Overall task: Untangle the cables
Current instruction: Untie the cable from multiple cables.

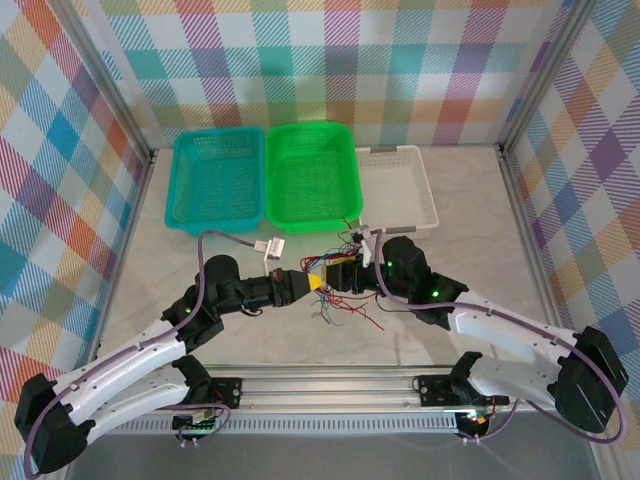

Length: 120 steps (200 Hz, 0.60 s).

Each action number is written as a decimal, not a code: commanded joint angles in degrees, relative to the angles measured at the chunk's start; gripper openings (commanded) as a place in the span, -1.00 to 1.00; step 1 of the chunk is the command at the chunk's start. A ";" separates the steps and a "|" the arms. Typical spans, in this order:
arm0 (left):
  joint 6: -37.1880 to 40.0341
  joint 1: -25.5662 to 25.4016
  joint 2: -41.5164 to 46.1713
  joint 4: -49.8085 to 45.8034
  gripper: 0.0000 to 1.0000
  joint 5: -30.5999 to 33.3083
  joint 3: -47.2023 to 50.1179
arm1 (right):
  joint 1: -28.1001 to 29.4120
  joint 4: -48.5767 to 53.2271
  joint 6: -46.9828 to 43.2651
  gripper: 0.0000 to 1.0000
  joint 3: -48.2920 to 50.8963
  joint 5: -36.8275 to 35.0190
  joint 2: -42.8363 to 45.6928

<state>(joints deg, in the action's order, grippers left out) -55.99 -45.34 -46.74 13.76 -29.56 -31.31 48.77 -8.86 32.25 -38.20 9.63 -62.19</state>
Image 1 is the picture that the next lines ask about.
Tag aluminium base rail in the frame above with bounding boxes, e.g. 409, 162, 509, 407
99, 363, 551, 416

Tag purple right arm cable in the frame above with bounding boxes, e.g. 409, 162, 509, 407
372, 230, 630, 446

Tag aluminium frame bar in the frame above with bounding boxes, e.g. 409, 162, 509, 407
498, 147, 609, 480
44, 149, 159, 480

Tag green plastic basket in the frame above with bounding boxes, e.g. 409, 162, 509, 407
263, 121, 364, 235

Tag teal plastic basket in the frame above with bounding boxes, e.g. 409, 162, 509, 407
163, 126, 266, 237

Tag white plastic basket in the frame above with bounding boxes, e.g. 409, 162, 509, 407
353, 144, 440, 241

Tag aluminium frame post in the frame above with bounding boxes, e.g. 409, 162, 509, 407
498, 0, 599, 159
62, 0, 159, 164

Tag grey slotted cable duct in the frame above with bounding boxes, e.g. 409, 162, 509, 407
112, 416, 461, 435

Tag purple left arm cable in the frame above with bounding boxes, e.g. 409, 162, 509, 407
22, 229, 259, 476

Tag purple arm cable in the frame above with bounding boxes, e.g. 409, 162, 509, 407
372, 230, 630, 446
22, 229, 259, 476

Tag thin red wire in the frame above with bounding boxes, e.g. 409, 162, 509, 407
335, 293, 387, 332
329, 292, 371, 314

